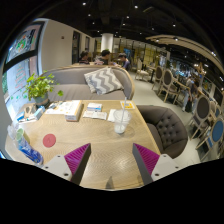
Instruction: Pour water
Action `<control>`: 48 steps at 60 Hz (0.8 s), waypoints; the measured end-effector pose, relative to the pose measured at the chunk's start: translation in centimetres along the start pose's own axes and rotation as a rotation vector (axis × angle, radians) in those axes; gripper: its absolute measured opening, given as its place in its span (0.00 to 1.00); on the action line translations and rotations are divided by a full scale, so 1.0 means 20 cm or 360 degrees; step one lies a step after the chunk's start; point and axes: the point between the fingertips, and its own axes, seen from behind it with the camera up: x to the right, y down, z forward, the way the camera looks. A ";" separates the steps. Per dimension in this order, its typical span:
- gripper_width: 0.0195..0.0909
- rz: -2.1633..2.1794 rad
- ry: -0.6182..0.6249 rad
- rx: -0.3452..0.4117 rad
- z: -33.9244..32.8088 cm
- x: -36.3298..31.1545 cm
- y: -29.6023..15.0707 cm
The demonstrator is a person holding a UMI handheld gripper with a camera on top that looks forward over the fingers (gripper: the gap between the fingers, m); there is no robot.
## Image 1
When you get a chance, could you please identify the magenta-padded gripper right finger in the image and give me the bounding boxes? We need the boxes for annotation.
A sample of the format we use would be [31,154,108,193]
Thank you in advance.
[132,143,184,186]

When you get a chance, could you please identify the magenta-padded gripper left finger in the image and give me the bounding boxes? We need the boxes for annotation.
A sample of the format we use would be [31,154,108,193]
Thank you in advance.
[41,143,92,186]

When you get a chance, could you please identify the clear blue-labelled drink bottle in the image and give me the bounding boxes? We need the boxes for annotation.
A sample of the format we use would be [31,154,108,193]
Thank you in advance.
[7,123,44,166]

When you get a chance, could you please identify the flat round red coaster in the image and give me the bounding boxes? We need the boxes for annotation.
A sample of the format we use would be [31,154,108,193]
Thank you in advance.
[42,133,57,148]

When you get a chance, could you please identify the grey tufted armchair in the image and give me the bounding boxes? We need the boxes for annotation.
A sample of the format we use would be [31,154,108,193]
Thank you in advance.
[136,104,189,159]

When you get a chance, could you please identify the clear plastic cup with straw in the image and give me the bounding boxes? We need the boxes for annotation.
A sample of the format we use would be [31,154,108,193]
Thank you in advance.
[112,97,132,135]

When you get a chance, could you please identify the white folded leaflet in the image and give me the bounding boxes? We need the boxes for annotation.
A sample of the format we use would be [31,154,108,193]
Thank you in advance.
[82,110,108,121]

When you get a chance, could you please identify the white orange cardboard box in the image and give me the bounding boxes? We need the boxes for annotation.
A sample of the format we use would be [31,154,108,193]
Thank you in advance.
[64,100,84,122]

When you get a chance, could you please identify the small white blue box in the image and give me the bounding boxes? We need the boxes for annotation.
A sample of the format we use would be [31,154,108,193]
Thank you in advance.
[86,102,103,112]

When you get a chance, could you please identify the white printed sheet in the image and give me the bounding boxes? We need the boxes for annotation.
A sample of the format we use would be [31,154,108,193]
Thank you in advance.
[44,100,69,115]

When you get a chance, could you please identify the yellow card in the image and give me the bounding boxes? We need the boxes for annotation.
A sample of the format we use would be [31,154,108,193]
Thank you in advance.
[120,100,136,110]

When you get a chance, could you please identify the light blue white box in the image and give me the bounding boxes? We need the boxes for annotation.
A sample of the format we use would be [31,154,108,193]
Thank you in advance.
[33,105,46,120]

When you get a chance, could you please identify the group of oval-backed chairs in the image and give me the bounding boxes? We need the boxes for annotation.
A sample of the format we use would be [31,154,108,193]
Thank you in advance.
[151,64,224,161]

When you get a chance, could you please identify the grey curved sofa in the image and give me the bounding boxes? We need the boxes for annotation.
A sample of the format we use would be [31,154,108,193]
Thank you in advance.
[41,64,136,102]

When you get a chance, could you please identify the green potted plant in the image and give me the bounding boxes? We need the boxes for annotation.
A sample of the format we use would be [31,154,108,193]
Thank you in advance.
[23,71,64,108]

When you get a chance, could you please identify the person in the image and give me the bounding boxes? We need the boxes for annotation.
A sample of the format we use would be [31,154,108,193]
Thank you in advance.
[117,52,132,71]
[94,49,113,66]
[78,50,91,65]

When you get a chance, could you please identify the window with colourful decals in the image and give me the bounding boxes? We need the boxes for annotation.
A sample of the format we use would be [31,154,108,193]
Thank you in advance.
[1,21,46,121]

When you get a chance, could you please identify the white round pillar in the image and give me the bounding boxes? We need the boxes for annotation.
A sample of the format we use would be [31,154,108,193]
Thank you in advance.
[100,32,114,53]

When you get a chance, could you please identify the group of ceiling spotlights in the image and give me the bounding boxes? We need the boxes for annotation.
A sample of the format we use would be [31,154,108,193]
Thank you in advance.
[81,1,179,31]

